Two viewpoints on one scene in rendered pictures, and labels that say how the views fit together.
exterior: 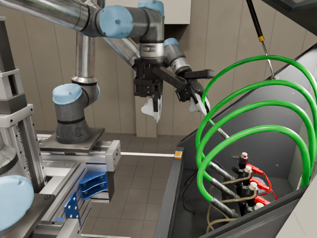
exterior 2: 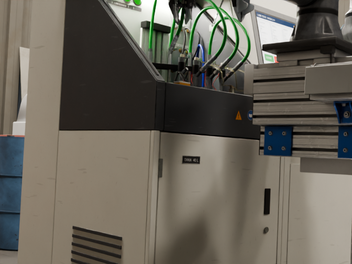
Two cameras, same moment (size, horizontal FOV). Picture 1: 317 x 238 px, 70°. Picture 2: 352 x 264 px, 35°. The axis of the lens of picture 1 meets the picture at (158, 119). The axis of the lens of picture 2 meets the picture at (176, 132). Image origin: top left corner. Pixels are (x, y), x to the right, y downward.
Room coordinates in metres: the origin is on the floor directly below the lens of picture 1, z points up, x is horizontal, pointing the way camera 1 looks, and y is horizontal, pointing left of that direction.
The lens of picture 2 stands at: (2.44, 0.99, 0.71)
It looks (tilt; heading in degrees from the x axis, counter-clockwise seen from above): 2 degrees up; 216
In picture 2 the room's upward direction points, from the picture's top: 3 degrees clockwise
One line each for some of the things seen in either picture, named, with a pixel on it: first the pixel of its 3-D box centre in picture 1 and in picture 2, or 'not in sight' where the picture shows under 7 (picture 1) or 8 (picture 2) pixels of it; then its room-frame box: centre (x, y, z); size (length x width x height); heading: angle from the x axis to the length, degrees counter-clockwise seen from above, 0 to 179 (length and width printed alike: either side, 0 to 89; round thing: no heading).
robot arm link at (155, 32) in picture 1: (150, 22); not in sight; (0.71, 0.02, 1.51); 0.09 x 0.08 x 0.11; 139
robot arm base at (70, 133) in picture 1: (72, 126); (316, 30); (0.94, 0.39, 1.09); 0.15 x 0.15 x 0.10
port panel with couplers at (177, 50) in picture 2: not in sight; (181, 48); (0.37, -0.50, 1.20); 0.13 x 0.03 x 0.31; 169
